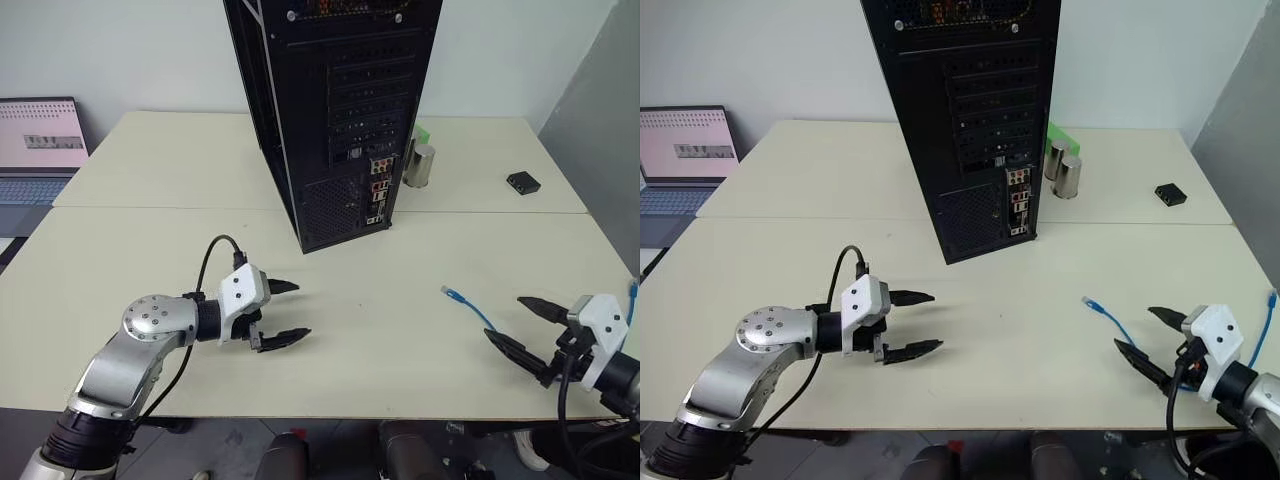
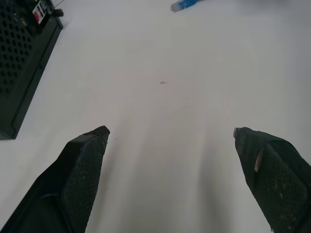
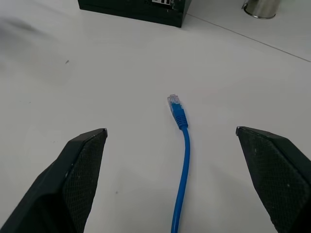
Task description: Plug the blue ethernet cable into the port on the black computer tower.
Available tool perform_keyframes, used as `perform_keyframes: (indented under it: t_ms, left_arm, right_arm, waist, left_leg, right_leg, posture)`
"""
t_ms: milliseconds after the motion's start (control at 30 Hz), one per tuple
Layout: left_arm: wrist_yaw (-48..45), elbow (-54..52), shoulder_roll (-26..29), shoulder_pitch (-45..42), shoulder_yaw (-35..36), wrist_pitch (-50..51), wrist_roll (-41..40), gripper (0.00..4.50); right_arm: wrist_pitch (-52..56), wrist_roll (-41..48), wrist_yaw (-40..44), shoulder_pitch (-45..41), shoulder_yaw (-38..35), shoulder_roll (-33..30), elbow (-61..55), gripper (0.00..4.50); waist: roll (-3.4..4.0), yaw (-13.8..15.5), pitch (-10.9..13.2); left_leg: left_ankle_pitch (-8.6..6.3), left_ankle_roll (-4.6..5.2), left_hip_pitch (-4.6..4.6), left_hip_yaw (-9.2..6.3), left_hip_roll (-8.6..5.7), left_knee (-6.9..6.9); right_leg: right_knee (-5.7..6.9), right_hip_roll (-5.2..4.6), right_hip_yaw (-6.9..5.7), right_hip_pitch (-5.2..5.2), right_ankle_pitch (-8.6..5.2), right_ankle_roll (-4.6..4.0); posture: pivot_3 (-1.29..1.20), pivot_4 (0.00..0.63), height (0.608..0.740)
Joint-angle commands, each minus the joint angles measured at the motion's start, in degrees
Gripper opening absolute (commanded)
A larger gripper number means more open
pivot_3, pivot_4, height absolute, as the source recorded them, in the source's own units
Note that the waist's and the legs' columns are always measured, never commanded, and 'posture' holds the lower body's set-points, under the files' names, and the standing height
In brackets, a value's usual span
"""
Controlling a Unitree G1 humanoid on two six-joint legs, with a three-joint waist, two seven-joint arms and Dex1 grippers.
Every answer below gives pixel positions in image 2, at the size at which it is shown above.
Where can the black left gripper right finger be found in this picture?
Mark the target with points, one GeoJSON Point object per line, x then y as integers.
{"type": "Point", "coordinates": [279, 179]}

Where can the black perforated computer case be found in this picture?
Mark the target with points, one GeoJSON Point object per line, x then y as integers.
{"type": "Point", "coordinates": [22, 55]}

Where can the small black case foot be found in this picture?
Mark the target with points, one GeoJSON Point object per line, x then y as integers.
{"type": "Point", "coordinates": [58, 12]}

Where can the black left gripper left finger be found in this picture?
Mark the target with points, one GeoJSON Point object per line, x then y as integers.
{"type": "Point", "coordinates": [60, 184]}

